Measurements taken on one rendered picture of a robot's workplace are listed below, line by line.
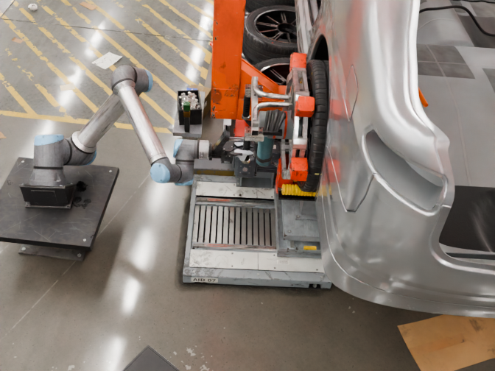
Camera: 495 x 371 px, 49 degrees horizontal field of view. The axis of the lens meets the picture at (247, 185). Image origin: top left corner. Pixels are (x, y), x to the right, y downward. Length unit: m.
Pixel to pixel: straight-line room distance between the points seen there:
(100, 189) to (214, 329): 1.01
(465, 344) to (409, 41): 1.86
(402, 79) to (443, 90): 1.20
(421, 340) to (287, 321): 0.72
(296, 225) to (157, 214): 0.89
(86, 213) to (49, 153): 0.37
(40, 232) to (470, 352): 2.34
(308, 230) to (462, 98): 1.07
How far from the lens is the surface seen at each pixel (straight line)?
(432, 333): 3.18
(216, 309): 3.02
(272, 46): 4.05
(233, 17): 2.91
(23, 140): 4.08
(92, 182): 3.24
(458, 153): 2.70
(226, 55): 3.03
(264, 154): 2.99
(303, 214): 3.16
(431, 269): 1.90
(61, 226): 3.05
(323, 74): 2.57
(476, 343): 3.25
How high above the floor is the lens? 2.57
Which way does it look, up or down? 45 degrees down
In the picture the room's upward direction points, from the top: 6 degrees clockwise
